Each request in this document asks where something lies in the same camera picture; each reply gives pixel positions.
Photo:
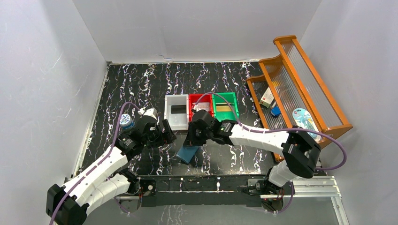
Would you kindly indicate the orange wooden shelf rack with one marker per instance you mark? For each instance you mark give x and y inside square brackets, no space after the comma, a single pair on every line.
[295,83]

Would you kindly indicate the black card in white bin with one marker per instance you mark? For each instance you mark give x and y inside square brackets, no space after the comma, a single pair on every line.
[178,109]

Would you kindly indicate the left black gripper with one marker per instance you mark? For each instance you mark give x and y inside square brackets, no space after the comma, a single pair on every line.
[167,132]

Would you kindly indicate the blue round tape tin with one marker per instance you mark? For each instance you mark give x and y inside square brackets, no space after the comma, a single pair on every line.
[126,121]

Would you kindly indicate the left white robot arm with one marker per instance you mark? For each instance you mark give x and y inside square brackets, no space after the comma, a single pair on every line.
[107,177]

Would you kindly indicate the green plastic bin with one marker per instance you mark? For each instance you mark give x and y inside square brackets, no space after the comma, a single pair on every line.
[231,98]

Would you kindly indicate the small red white box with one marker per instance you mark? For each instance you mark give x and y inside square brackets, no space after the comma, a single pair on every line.
[267,99]

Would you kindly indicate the small blue object on shelf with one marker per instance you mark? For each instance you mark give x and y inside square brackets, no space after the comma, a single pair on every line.
[275,111]

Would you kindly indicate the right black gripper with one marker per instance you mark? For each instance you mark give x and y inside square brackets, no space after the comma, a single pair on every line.
[190,140]

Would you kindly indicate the aluminium rail frame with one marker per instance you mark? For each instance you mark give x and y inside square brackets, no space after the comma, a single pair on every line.
[318,186]

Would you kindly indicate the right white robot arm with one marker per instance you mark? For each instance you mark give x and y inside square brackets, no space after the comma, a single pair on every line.
[299,149]

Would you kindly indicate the white plastic bin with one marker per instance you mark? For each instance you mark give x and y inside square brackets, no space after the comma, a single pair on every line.
[177,122]

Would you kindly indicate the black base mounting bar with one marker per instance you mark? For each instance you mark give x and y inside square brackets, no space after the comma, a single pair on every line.
[248,190]

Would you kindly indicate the gold card in green bin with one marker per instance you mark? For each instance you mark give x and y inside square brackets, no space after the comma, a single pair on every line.
[223,108]

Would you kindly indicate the blue card holder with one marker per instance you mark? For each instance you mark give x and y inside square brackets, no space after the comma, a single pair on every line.
[186,153]

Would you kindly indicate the blue blister pack toy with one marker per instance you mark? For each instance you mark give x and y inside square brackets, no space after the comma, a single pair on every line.
[304,119]

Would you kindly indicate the red plastic bin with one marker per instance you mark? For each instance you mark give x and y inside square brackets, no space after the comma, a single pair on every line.
[193,98]

